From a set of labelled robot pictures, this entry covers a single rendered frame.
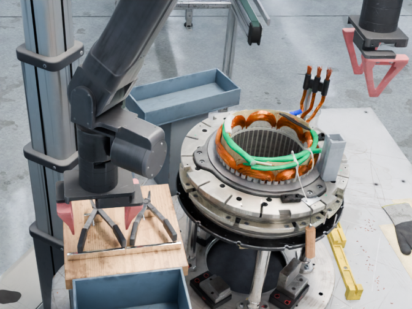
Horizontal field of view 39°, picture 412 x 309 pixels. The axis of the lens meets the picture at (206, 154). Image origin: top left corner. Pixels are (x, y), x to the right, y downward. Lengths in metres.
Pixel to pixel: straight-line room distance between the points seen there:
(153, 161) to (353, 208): 0.83
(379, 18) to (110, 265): 0.55
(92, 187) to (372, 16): 0.48
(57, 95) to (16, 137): 1.78
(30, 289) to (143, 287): 1.05
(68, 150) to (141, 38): 0.68
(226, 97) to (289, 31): 2.88
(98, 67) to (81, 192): 0.21
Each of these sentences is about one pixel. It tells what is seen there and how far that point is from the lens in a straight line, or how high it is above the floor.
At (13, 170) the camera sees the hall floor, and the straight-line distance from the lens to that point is 2.83.
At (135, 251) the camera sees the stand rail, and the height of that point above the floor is 1.07.
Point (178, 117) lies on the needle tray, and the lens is 1.31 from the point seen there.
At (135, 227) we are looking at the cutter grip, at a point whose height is 1.09.
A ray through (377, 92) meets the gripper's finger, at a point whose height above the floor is 1.31.
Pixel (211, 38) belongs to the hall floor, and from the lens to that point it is 3.99.
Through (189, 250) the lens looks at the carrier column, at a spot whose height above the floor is 0.84.
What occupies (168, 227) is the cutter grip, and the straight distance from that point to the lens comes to 0.95.
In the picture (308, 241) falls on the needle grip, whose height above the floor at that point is 1.04.
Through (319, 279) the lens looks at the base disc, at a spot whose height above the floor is 0.80.
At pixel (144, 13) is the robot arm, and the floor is 1.47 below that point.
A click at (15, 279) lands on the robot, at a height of 0.26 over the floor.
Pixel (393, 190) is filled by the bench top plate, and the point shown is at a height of 0.78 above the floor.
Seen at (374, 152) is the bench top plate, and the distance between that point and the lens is 1.75.
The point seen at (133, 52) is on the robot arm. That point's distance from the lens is 0.73.
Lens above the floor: 1.76
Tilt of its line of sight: 38 degrees down
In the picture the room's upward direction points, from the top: 5 degrees clockwise
